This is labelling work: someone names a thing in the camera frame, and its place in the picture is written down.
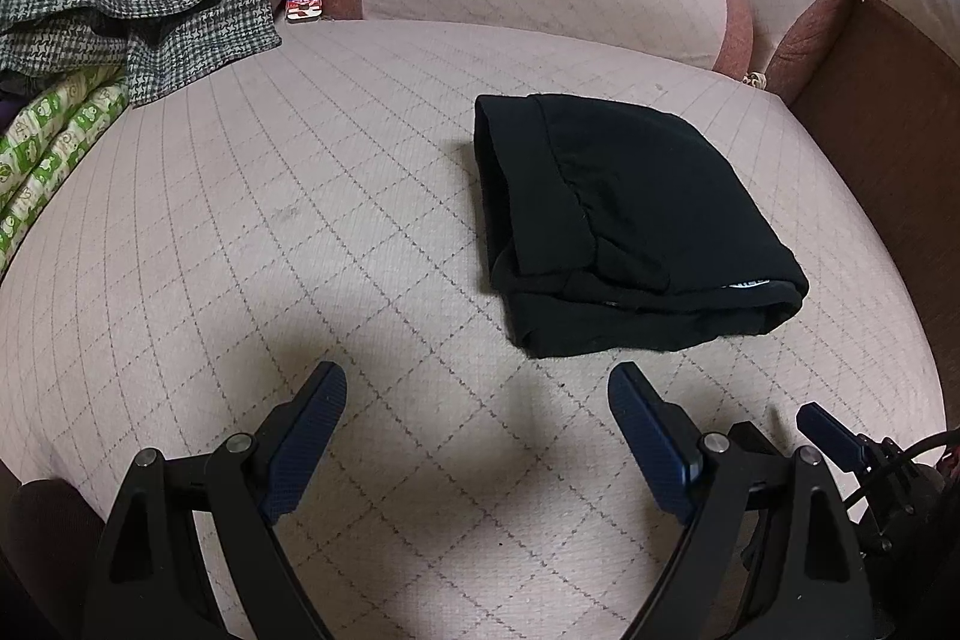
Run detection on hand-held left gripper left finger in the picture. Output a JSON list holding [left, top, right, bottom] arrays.
[[81, 361, 348, 640]]

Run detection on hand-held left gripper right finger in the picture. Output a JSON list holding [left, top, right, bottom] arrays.
[[607, 361, 878, 640]]

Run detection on black pants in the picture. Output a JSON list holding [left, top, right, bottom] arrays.
[[472, 92, 811, 360]]

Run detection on green printed blanket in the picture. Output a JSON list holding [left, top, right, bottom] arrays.
[[0, 66, 132, 277]]

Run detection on houndstooth coat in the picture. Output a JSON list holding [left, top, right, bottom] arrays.
[[0, 0, 284, 109]]

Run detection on person's dark maroon clothing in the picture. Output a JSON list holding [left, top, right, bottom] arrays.
[[0, 479, 110, 640]]

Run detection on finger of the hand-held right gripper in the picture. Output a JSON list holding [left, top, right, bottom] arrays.
[[795, 403, 893, 472]]

